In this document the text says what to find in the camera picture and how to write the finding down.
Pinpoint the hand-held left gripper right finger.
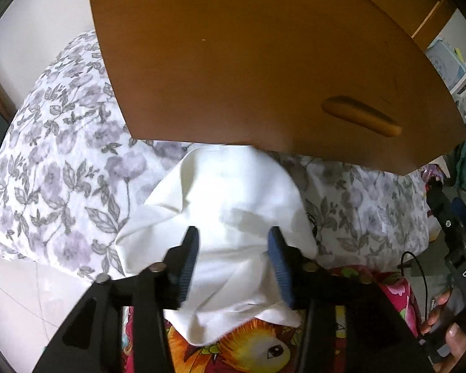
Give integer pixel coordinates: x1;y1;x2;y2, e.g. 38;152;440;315
267;226;432;373

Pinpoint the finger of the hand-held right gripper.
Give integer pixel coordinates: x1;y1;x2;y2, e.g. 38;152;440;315
425;181;461;249

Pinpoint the grey floral bedsheet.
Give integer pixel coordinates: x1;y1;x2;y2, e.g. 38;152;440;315
0;29;430;280

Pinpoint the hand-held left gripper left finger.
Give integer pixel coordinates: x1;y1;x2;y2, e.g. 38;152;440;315
33;226;200;373

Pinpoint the black cable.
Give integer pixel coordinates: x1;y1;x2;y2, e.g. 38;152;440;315
400;251;431;319

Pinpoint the large wooden drawer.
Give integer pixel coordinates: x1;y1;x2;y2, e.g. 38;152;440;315
86;0;466;176

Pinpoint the person's right hand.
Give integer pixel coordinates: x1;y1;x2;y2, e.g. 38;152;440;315
419;293;466;373

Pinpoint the white printed underwear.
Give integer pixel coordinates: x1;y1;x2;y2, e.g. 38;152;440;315
116;145;318;346

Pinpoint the red floral blanket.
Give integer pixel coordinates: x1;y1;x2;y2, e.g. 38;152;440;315
120;264;426;373

